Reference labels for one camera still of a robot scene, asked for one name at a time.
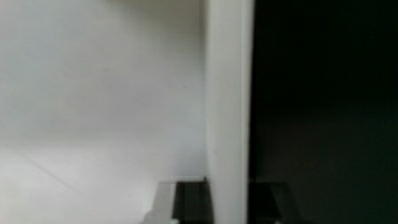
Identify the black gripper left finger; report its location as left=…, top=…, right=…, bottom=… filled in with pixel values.
left=141, top=180, right=212, bottom=224

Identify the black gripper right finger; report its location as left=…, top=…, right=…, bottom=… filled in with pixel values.
left=249, top=182, right=306, bottom=224

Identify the white square table top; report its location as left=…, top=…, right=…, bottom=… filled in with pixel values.
left=0, top=0, right=254, bottom=224

